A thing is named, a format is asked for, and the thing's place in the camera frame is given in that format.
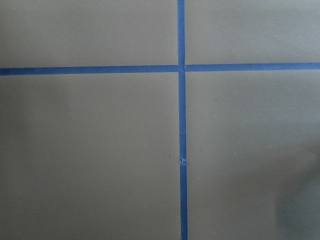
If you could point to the brown paper table cover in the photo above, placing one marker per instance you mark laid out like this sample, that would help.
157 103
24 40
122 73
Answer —
96 156

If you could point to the long vertical blue tape strip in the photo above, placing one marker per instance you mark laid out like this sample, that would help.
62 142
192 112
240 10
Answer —
181 47

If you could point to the horizontal blue tape strip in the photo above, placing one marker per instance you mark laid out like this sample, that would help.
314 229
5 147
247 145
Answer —
79 70

